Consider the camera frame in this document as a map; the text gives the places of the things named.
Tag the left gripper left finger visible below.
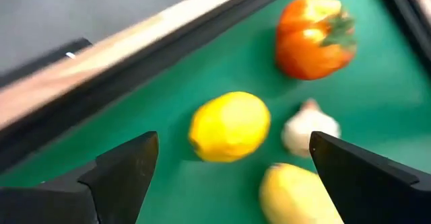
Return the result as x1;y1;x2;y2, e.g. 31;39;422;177
0;130;160;224

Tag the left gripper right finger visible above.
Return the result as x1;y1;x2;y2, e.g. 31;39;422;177
308;131;431;224

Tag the pale yellow oval fruit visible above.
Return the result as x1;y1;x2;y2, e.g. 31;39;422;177
259;162;344;224

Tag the white garlic bulb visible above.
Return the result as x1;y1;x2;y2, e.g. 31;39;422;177
281;98;341;159

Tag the yellow lemon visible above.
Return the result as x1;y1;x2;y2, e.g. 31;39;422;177
188;91;272;163

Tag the green table mat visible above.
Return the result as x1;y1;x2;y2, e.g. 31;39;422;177
0;0;431;224

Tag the orange bell pepper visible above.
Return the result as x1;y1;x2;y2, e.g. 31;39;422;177
275;0;358;81

